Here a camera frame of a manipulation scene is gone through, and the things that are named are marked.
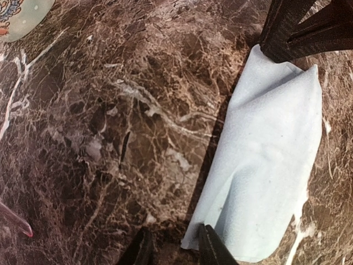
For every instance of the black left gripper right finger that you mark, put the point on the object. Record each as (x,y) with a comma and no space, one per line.
(211,248)

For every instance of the light blue cloth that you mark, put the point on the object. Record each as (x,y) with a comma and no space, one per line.
(258,178)

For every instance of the cream ceramic mug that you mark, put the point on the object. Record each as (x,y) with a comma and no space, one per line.
(20,17)

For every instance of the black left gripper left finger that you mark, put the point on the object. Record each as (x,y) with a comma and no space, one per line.
(140,250)

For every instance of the clear frame dark-lens sunglasses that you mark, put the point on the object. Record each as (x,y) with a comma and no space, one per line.
(16,220)

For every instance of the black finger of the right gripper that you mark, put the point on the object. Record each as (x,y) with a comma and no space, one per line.
(285,37)

